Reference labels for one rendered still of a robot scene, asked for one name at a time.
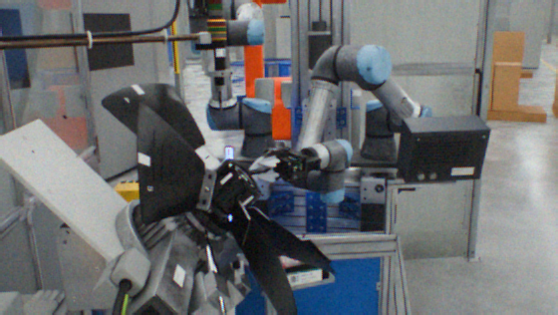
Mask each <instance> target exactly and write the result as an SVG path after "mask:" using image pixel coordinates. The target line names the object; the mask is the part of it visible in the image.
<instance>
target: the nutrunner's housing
mask: <svg viewBox="0 0 558 315"><path fill-rule="evenodd" d="M211 43H215V50H214V61H215V71H221V70H225V44H224V40H211ZM214 80H215V81H214V85H215V86H223V85H225V84H224V83H225V82H224V76H223V77H214Z"/></svg>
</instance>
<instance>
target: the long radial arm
mask: <svg viewBox="0 0 558 315"><path fill-rule="evenodd" d="M199 250H200V249H199V248H198V247H197V246H196V245H195V244H194V243H193V242H191V241H190V240H189V239H188V238H187V237H186V236H185V235H184V234H183V233H182V232H181V231H180V230H179V229H176V228H175V229H174V230H172V231H171V233H170V234H169V235H168V236H167V237H166V238H165V239H162V240H161V241H160V242H159V243H158V244H157V245H156V246H155V247H154V248H153V249H151V250H150V251H149V252H150V254H149V256H148V257H147V258H146V259H147V260H148V261H149V262H150V263H151V269H150V272H149V274H148V276H147V278H146V281H145V284H144V288H143V289H142V290H141V291H140V292H139V293H138V294H137V295H135V296H134V297H133V300H132V302H131V303H129V304H128V305H127V308H126V313H125V315H132V314H133V313H134V312H135V311H136V310H138V309H139V308H140V307H141V306H143V305H145V303H146V301H147V300H148V299H150V298H151V297H152V296H153V295H154V296H155V297H156V298H157V299H158V300H159V301H160V302H162V303H163V304H164V305H165V306H166V307H167V308H168V309H169V310H170V311H172V312H174V313H175V314H176V315H186V314H187V309H188V304H189V299H190V294H191V289H192V284H193V280H194V275H195V270H196V265H197V260H198V255H199Z"/></svg>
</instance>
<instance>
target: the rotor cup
mask: <svg viewBox="0 0 558 315"><path fill-rule="evenodd" d="M214 170H215V172H216V178H215V183H214V187H213V191H212V196H211V200H210V207H209V209H208V210H203V209H199V208H196V209H195V211H194V213H195V215H196V216H197V217H198V218H199V219H200V220H201V221H202V222H203V223H204V224H205V225H206V226H207V227H208V228H209V229H211V230H212V231H213V232H214V233H216V234H219V235H225V234H226V233H228V232H229V231H230V230H229V224H230V219H229V217H228V216H229V215H232V213H233V210H234V206H235V202H236V200H238V201H241V202H242V203H243V202H245V201H247V200H248V199H249V198H250V197H252V196H253V197H254V198H253V199H252V200H250V201H248V202H247V203H246V204H245V205H243V206H244V207H245V209H247V208H248V207H249V206H251V205H252V204H253V203H254V202H255V201H257V200H259V199H260V196H261V190H260V186H259V185H258V183H257V182H256V180H255V179H254V178H253V176H252V175H251V174H250V173H249V172H248V171H247V169H246V168H245V167H244V166H243V165H241V164H240V163H239V162H238V161H237V160H235V159H234V158H231V157H228V158H226V159H225V160H224V161H223V162H222V163H221V164H219V165H218V166H217V167H216V168H215V169H214ZM230 173H231V174H232V176H231V177H230V178H229V179H228V180H227V181H226V182H225V183H224V184H222V183H221V181H222V180H223V179H224V178H226V177H227V176H228V175H229V174H230ZM241 174H245V175H246V177H247V179H248V180H247V181H246V180H245V179H244V178H243V177H242V175H241Z"/></svg>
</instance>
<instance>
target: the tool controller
mask: <svg viewBox="0 0 558 315"><path fill-rule="evenodd" d="M490 132H491V128H490V127H489V126H488V125H487V124H486V123H485V122H484V121H483V120H482V119H481V118H480V117H478V116H443V117H416V118H403V121H402V129H401V136H400V144H399V152H398V159H397V168H398V170H399V172H400V174H401V176H402V178H403V179H404V181H405V182H406V183H408V182H430V181H451V180H473V179H480V174H481V170H482V166H483V161H484V157H485V154H486V149H487V145H488V141H489V137H490Z"/></svg>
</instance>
